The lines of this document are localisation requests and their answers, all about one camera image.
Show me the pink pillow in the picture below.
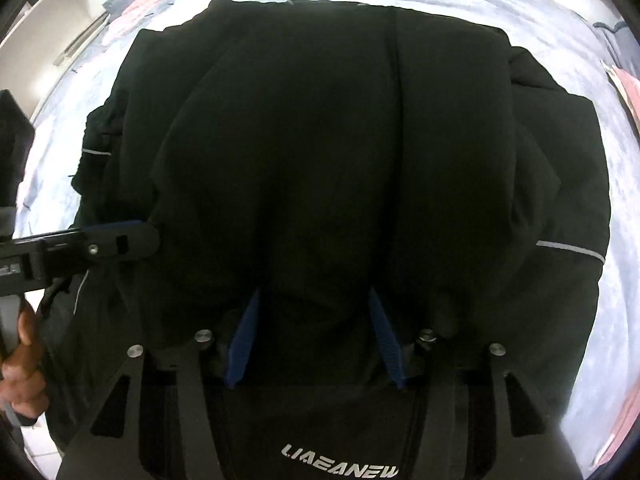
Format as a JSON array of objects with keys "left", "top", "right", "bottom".
[{"left": 604, "top": 62, "right": 640, "bottom": 128}]

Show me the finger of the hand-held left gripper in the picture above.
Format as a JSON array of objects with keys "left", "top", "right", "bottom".
[{"left": 22, "top": 220, "right": 162, "bottom": 292}]

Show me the person's left hand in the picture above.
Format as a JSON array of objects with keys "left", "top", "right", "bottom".
[{"left": 0, "top": 305, "right": 49, "bottom": 428}]

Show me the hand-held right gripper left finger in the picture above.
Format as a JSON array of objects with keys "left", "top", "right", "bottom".
[{"left": 57, "top": 292, "right": 262, "bottom": 480}]

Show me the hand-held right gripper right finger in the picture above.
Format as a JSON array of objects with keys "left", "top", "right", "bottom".
[{"left": 368, "top": 292, "right": 571, "bottom": 480}]

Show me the dark cloth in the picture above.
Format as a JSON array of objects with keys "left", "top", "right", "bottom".
[{"left": 0, "top": 89, "right": 36, "bottom": 211}]

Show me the white bookshelf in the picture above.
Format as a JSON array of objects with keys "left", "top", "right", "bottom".
[{"left": 20, "top": 0, "right": 113, "bottom": 68}]

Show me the black cable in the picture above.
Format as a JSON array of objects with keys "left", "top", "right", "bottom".
[{"left": 37, "top": 274, "right": 71, "bottom": 315}]

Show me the grey pillow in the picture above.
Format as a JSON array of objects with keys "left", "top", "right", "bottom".
[{"left": 594, "top": 19, "right": 640, "bottom": 38}]

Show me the grey floral blanket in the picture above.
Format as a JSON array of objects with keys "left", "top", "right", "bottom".
[{"left": 10, "top": 0, "right": 640, "bottom": 476}]

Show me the black hooded jacket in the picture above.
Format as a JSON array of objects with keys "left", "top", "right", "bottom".
[{"left": 37, "top": 0, "right": 612, "bottom": 480}]

